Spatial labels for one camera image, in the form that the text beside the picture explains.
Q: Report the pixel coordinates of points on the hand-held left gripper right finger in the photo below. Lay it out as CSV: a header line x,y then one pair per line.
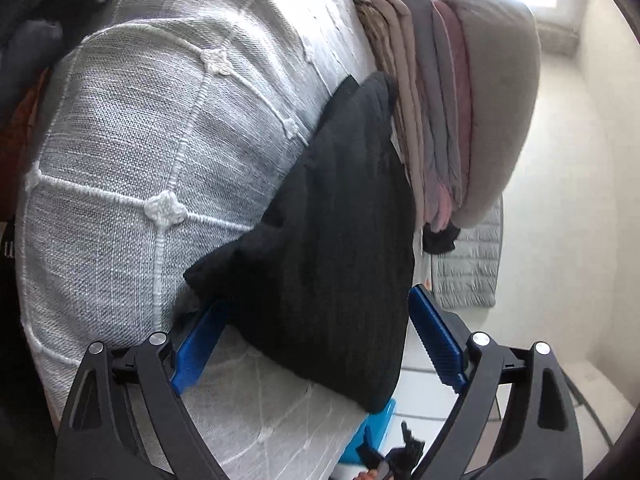
x,y
437,340

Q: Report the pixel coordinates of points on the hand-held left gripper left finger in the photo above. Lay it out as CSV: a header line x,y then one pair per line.
x,y
197,350

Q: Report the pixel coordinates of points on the black long coat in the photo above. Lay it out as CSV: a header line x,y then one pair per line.
x,y
340,240

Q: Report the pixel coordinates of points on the blue plastic stool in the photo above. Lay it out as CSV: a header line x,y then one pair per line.
x,y
377,425

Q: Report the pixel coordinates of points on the grey quilted mat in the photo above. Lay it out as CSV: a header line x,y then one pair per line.
x,y
470,270

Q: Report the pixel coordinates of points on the pink folded blanket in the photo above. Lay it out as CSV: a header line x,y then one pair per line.
x,y
435,210

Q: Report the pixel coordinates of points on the beige folded blanket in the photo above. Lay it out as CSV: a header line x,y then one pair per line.
x,y
400,110

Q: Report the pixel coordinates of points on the thick grey folded quilt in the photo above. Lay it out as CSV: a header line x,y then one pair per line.
x,y
500,110

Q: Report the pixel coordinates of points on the white embroidered bedspread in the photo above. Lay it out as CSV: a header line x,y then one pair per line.
x,y
150,110

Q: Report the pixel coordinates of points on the blue-grey folded quilt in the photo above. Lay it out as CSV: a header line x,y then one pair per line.
x,y
430,85

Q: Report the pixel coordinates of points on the mauve folded quilt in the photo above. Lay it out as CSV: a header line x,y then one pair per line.
x,y
457,85

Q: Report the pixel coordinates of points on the dark puffer jacket on floor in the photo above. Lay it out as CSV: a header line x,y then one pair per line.
x,y
50,0

